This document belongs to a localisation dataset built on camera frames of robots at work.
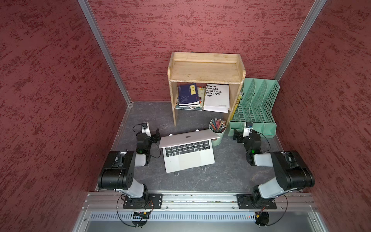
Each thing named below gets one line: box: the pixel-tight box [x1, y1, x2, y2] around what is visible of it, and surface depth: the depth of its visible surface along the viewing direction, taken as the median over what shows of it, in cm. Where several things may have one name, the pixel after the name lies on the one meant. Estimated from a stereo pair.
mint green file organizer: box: [228, 77, 280, 139], surface depth 105 cm
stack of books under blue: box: [175, 86, 206, 112], surface depth 90 cm
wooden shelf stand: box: [167, 51, 246, 127], surface depth 82 cm
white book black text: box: [203, 83, 230, 114], surface depth 91 cm
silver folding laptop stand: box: [169, 129, 207, 177], surface depth 86 cm
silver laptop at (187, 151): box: [158, 129, 221, 174], surface depth 86 cm
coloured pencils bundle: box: [209, 118, 227, 133], surface depth 91 cm
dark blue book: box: [178, 83, 200, 106], surface depth 94 cm
